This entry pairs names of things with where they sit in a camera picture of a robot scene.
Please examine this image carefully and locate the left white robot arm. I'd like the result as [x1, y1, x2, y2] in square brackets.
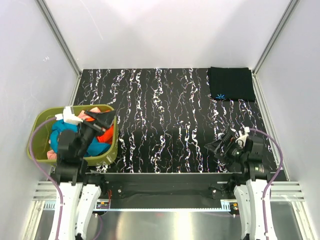
[49, 107, 116, 240]

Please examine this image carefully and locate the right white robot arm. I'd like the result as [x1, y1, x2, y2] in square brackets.
[205, 133, 277, 240]

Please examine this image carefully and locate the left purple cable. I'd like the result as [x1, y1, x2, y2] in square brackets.
[28, 116, 66, 240]

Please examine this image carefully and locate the pink t shirt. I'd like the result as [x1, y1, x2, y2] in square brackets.
[46, 149, 57, 160]

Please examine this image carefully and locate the folded black t shirt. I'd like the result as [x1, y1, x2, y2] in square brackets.
[207, 67, 256, 102]

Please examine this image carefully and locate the left aluminium corner post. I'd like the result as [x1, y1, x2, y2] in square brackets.
[34, 0, 82, 77]

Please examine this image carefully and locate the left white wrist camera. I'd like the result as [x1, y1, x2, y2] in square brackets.
[55, 106, 83, 126]

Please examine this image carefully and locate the teal t shirt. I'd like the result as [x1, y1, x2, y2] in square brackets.
[49, 120, 112, 157]

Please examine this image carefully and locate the orange t shirt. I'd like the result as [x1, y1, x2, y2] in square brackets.
[96, 125, 114, 145]

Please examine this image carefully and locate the aluminium frame rail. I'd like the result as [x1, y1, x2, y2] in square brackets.
[32, 181, 83, 201]

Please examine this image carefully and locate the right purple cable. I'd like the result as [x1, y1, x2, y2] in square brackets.
[246, 127, 284, 237]

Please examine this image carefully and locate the olive green plastic basket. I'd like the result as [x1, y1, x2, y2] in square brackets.
[29, 104, 119, 166]

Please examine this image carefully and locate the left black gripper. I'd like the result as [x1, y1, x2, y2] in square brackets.
[76, 108, 118, 156]

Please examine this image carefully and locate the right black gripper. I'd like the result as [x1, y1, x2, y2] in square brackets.
[204, 131, 248, 167]

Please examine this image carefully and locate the purple cable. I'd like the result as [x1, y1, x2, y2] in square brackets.
[246, 127, 284, 237]
[28, 116, 66, 240]

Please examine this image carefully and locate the aluminium corner post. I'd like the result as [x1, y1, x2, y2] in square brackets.
[34, 0, 82, 77]
[252, 0, 301, 76]

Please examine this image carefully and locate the right aluminium corner post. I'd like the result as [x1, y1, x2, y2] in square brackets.
[252, 0, 301, 76]

